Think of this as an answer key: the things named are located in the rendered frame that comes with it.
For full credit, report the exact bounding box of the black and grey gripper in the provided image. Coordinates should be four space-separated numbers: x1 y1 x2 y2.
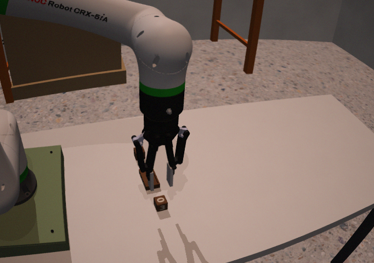
132 115 190 191

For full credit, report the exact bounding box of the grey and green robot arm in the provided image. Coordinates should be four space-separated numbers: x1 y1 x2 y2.
0 0 192 215

